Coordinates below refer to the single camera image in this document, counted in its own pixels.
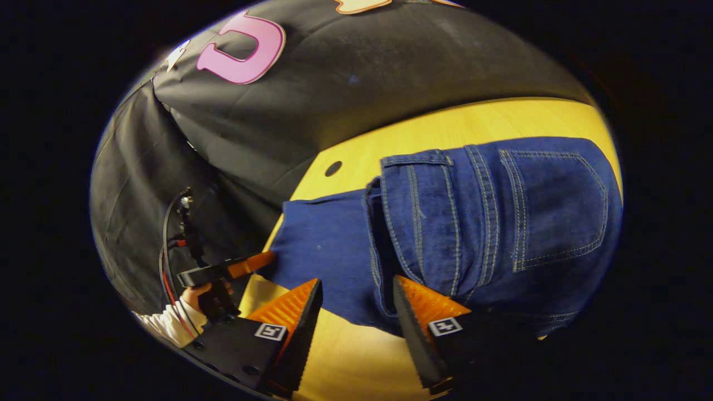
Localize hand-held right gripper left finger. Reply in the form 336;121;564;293
183;277;324;399

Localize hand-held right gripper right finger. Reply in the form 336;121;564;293
392;274;549;396

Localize blue denim jeans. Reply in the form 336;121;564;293
259;136;623;340

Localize red cable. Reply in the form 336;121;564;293
160;239;197;340

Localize black cable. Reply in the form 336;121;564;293
159;189;191;315

